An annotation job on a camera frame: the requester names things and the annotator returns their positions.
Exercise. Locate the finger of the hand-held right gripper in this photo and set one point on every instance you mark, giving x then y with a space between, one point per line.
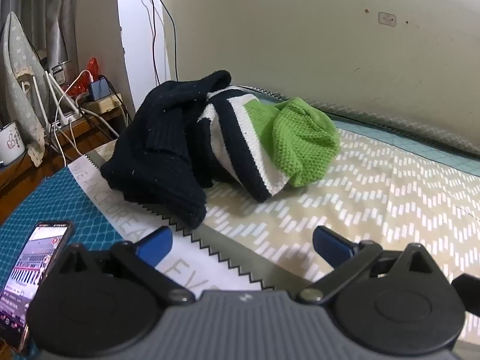
468 288

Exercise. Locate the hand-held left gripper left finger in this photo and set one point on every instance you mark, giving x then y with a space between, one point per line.
155 242

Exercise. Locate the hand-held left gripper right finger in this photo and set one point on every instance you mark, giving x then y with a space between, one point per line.
332 247

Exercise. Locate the navy green white knit sweater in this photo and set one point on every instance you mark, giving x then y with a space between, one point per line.
161 138

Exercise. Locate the beige teal patterned bedsheet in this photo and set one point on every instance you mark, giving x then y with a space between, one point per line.
375 195

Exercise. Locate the smartphone with lit screen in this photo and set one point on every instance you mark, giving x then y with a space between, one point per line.
33 270

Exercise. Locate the wooden side table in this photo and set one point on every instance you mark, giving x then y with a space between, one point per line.
90 135

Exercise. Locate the blue charger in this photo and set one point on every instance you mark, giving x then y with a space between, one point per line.
99 89

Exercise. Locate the white enamel mug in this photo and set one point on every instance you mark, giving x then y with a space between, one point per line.
10 144

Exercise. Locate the red plastic object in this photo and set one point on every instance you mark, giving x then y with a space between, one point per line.
92 68

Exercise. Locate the metal pot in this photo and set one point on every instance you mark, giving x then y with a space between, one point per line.
62 71

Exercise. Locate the grey floral cloth cover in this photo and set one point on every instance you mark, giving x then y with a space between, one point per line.
20 67

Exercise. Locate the grey curtain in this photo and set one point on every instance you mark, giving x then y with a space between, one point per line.
41 7

